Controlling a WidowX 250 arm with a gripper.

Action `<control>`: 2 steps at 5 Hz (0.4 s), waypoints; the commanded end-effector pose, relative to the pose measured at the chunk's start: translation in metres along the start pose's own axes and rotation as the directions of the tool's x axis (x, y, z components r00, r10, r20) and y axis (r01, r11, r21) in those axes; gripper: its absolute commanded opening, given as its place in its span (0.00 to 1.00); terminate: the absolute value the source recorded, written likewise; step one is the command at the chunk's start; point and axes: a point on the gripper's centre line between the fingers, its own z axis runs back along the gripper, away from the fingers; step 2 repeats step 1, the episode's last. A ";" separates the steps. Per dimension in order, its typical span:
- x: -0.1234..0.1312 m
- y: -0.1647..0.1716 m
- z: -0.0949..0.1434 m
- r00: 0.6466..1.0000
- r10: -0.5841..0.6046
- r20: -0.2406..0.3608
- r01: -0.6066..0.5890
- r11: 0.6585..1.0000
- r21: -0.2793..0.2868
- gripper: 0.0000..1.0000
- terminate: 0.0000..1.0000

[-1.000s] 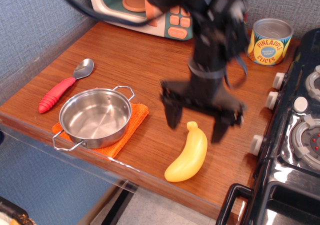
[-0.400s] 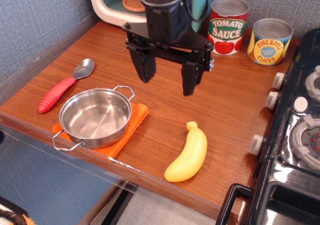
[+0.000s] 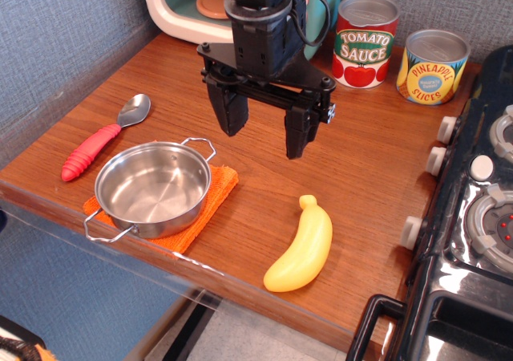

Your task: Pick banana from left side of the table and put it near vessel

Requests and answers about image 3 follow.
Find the stainless steel pot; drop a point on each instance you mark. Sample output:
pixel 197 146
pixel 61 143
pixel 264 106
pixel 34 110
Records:
pixel 154 190

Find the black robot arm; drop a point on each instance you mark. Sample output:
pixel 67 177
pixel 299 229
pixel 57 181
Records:
pixel 266 62

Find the pineapple slices can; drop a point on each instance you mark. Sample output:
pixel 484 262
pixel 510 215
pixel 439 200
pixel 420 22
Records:
pixel 432 66

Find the yellow toy banana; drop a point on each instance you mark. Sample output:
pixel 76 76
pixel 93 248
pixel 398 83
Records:
pixel 308 252

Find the tomato sauce can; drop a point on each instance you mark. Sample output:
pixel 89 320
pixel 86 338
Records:
pixel 363 43

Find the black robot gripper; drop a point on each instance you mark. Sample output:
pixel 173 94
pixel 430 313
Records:
pixel 266 62

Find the orange microwave turntable plate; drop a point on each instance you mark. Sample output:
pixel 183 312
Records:
pixel 213 9

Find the red-handled metal spoon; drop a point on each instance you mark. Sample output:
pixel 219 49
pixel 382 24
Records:
pixel 133 112

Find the black toy stove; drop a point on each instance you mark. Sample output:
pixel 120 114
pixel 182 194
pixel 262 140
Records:
pixel 458 304

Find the orange knitted cloth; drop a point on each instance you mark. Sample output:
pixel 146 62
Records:
pixel 224 180

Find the teal toy microwave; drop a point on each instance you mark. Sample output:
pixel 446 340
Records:
pixel 181 19

